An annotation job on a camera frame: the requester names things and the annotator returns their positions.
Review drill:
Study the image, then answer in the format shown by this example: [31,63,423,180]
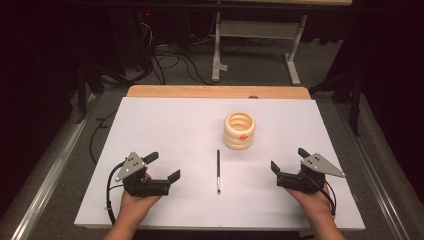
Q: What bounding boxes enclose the right hand-held gripper cable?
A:
[304,171,338,218]

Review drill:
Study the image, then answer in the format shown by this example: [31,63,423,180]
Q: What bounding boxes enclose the black pen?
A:
[216,149,222,194]

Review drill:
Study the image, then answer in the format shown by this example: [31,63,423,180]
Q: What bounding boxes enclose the person's left hand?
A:
[119,171,163,223]

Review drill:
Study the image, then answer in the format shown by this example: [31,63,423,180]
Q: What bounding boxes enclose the tangle of black floor cables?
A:
[133,19,214,86]

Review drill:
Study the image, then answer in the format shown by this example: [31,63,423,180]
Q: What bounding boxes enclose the person's right hand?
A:
[284,183,335,222]

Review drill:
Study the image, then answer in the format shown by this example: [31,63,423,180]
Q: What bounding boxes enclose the white table mat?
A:
[73,96,366,231]

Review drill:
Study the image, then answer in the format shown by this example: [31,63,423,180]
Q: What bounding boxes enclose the thin black floor cable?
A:
[89,109,118,166]

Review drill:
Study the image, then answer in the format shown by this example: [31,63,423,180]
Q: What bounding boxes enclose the aluminium floor rail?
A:
[9,93,98,240]
[334,101,411,240]

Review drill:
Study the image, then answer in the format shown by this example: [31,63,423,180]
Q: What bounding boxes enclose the cream ribbed pen holder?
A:
[223,111,257,151]

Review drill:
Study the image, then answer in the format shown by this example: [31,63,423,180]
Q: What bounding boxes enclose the white metal frame desk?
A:
[206,0,354,86]

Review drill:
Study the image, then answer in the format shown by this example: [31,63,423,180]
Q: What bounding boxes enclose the dark computer tower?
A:
[109,9,154,71]

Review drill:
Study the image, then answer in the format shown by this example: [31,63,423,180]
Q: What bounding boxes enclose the black metal stand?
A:
[308,71,363,136]
[75,63,104,124]

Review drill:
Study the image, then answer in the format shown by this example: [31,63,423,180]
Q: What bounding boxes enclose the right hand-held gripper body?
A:
[276,152,346,195]

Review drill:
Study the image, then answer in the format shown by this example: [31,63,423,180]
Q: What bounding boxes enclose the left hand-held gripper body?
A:
[114,151,171,198]

